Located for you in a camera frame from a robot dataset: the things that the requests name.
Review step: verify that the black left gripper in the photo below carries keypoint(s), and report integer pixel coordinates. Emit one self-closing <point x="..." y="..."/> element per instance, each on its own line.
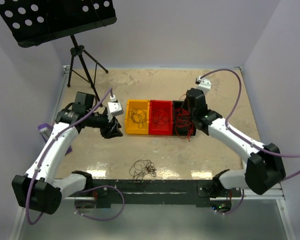
<point x="111" y="128"/>

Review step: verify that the red plastic bin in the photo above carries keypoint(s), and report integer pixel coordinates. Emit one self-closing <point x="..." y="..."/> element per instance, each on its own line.
<point x="160" y="117"/>

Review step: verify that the yellow plastic bin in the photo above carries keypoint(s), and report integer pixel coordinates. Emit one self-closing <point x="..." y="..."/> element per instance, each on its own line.
<point x="137" y="117"/>

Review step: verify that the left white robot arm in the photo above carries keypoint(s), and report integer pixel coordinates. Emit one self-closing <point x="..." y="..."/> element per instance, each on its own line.
<point x="38" y="189"/>

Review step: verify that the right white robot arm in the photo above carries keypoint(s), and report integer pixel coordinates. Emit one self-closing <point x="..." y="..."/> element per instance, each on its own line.
<point x="264" y="165"/>

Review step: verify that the purple plastic holder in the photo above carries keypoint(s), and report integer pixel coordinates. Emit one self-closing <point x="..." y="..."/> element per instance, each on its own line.
<point x="46" y="130"/>

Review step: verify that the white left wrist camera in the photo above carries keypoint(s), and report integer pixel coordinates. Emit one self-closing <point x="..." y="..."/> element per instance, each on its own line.
<point x="114" y="108"/>

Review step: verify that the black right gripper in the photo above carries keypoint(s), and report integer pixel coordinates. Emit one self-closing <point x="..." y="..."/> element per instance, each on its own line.
<point x="186" y="107"/>

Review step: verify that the black perforated music stand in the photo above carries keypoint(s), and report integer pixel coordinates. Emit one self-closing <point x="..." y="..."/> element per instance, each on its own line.
<point x="35" y="22"/>

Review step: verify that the black plastic bin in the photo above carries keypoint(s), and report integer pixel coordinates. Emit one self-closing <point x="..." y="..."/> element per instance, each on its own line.
<point x="182" y="124"/>

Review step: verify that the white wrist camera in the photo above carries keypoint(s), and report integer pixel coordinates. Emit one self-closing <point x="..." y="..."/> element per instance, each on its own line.
<point x="114" y="108"/>
<point x="203" y="84"/>

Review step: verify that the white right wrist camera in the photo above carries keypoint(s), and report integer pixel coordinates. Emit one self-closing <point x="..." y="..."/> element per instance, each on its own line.
<point x="203" y="84"/>

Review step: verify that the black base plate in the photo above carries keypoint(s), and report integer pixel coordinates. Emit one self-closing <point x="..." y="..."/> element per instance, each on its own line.
<point x="198" y="193"/>

